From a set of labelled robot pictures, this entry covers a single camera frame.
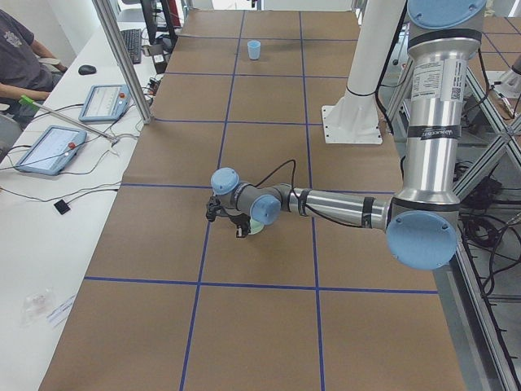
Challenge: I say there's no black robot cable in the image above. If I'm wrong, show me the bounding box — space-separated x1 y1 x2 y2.
256 159 297 192

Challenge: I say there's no black keyboard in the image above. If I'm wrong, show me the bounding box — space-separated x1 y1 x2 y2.
120 29 142 64

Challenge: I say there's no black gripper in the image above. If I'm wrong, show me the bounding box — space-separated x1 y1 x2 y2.
229 213 249 238

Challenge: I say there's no black computer mouse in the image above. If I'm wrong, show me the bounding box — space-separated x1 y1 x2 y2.
77 64 97 76

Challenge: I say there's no blue teach pendant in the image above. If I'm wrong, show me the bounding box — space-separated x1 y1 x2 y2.
78 84 131 123
15 125 87 176

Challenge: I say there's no light blue plastic cup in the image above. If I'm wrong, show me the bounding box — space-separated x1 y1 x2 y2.
247 40 261 60

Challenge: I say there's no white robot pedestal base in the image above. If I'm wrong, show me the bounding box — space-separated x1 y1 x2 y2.
322 0 406 145

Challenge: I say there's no small black square device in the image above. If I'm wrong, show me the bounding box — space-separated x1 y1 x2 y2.
53 200 71 215

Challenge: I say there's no clear plastic bag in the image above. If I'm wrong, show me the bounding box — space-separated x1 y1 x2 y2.
20 288 55 327

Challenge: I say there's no aluminium frame post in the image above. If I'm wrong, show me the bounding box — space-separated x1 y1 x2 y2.
92 0 152 125

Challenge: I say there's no near blue teach pendant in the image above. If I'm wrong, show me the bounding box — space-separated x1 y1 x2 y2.
15 125 87 176

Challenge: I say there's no seated person grey shirt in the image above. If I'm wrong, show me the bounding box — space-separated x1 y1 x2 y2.
1 11 68 128

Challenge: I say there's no mint green bowl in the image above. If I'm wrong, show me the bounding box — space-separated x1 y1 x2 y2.
249 218 265 235

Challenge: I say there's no aluminium frame rack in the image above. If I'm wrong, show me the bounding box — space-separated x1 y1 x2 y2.
390 44 520 390

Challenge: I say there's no far blue teach pendant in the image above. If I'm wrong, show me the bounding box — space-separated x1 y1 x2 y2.
78 84 131 123

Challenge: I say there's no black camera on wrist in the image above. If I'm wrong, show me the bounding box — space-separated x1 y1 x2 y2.
206 195 223 222

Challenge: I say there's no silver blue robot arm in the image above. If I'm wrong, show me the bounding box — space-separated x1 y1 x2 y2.
206 1 485 270

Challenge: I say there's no metal rod green handle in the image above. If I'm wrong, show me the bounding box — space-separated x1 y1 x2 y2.
19 94 120 145

